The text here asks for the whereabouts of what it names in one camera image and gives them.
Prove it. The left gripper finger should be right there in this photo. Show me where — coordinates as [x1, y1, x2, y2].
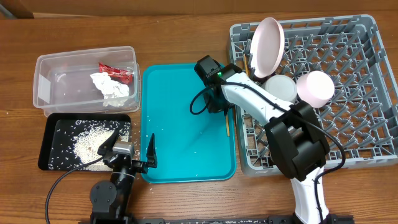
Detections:
[146, 133, 157, 168]
[97, 130, 119, 156]

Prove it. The white rice pile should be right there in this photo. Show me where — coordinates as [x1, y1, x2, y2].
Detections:
[48, 119, 131, 171]

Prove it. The white napkin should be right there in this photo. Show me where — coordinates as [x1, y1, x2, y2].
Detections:
[90, 72, 129, 99]

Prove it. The wooden chopstick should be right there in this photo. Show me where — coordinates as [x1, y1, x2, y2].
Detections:
[225, 112, 230, 137]
[243, 54, 249, 76]

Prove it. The grey bowl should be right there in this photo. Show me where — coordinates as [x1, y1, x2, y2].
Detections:
[262, 75, 297, 103]

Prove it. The red snack wrapper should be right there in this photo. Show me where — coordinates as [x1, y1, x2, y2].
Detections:
[99, 63, 133, 85]

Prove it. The white round plate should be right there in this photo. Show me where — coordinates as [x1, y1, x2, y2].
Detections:
[249, 17, 285, 78]

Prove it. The pink shallow bowl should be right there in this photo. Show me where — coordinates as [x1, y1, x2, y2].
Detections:
[297, 71, 335, 108]

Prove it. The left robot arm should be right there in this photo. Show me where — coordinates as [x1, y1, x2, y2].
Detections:
[90, 131, 157, 223]

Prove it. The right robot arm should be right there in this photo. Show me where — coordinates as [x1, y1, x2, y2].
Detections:
[194, 55, 334, 223]

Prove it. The clear plastic waste bin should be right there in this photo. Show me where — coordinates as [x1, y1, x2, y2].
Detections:
[33, 46, 141, 116]

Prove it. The grey plastic dishwasher rack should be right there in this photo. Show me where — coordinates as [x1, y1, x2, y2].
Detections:
[229, 15, 397, 177]

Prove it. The teal plastic serving tray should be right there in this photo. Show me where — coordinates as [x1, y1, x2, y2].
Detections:
[141, 63, 237, 184]

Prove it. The black rectangular tray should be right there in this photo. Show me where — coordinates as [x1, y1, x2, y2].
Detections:
[38, 113, 131, 171]

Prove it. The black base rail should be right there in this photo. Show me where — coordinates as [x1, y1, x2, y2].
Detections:
[79, 215, 355, 224]

